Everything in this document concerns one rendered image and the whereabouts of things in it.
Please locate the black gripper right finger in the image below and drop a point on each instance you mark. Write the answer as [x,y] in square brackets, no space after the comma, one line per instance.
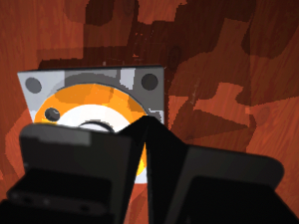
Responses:
[171,165]

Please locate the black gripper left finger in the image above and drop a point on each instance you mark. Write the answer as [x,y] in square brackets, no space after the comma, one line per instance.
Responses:
[111,155]

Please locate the orange round plate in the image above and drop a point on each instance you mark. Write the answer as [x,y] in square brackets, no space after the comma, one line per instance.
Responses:
[83,102]

